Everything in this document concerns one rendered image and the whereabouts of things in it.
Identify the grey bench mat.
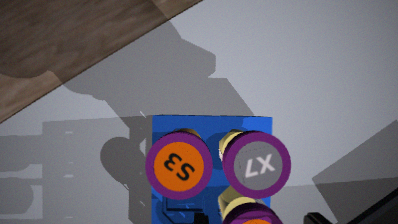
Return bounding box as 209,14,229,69
0,0,398,224

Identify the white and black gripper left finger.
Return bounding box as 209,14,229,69
194,212,209,224

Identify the blue tube rack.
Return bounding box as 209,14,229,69
151,115,272,224

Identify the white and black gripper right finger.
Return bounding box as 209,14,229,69
304,212,332,224

